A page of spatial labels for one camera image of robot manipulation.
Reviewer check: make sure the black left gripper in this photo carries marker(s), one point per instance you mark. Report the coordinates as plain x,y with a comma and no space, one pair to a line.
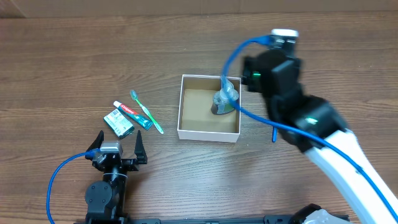
125,163

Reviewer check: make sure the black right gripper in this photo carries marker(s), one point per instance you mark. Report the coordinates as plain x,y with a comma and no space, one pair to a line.
247,73

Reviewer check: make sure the green white soap bar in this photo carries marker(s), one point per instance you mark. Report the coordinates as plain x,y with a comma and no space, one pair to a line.
120,125

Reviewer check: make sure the Colgate toothpaste tube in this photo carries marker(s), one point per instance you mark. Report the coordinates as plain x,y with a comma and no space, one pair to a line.
140,119

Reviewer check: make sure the blue disposable razor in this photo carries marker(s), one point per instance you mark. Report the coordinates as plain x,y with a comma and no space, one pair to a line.
274,134

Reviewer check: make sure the clear soap pump bottle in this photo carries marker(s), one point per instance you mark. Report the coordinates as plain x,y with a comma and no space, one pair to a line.
222,99

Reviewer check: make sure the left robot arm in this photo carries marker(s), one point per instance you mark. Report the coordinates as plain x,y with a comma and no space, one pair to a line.
105,198

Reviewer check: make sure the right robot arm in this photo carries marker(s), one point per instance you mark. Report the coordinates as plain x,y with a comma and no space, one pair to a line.
319,132

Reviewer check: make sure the green toothbrush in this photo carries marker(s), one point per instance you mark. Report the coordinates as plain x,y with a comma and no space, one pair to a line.
135,97

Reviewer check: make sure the white cardboard box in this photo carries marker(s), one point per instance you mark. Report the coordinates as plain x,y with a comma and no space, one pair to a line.
195,119

